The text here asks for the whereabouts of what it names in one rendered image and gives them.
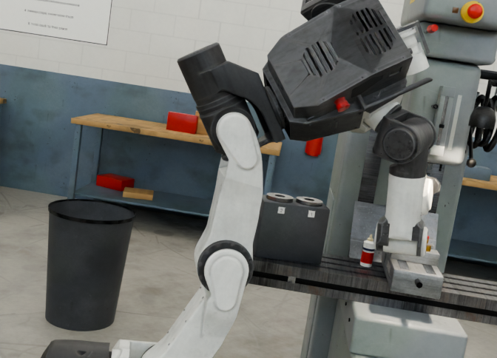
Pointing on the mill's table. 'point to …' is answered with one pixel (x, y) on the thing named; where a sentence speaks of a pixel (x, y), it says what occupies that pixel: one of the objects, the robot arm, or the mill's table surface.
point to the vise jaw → (419, 257)
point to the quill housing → (460, 112)
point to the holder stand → (291, 228)
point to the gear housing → (459, 44)
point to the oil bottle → (367, 252)
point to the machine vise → (399, 269)
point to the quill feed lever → (470, 151)
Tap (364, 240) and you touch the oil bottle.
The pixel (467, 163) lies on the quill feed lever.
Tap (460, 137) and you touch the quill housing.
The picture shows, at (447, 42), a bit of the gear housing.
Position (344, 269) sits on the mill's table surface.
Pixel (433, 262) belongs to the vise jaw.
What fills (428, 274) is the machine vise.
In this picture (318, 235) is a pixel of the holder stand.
